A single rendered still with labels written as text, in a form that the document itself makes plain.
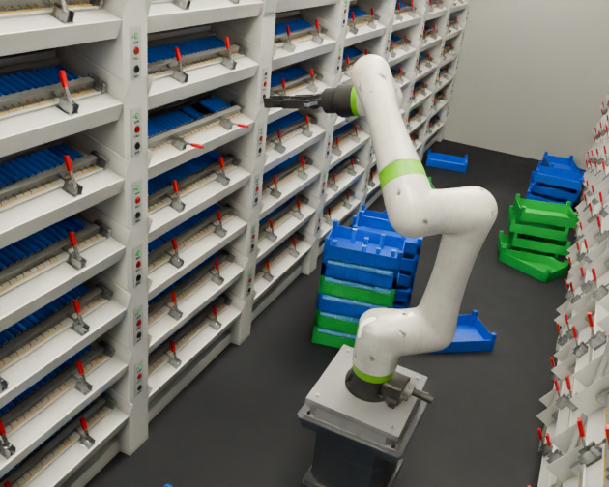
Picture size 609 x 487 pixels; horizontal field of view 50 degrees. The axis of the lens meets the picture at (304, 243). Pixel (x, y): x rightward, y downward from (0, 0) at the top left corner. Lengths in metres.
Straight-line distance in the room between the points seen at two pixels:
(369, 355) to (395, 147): 0.58
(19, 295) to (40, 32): 0.57
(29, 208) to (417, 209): 0.87
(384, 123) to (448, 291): 0.48
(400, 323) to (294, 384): 0.79
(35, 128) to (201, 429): 1.23
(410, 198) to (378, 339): 0.43
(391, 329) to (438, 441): 0.70
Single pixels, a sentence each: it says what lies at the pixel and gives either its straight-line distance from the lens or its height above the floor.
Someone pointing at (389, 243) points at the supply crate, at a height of 0.42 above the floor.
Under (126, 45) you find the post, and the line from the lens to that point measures 1.64.
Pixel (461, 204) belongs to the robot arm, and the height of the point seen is 0.98.
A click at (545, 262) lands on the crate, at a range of 3.85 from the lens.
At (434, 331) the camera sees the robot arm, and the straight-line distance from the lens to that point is 1.87.
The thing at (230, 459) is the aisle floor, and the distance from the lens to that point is 2.21.
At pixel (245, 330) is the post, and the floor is 0.05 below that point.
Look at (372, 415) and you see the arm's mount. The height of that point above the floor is 0.35.
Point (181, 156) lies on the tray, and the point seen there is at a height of 0.92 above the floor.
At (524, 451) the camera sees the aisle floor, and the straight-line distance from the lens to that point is 2.49.
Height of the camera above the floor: 1.55
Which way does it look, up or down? 26 degrees down
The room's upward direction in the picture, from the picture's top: 7 degrees clockwise
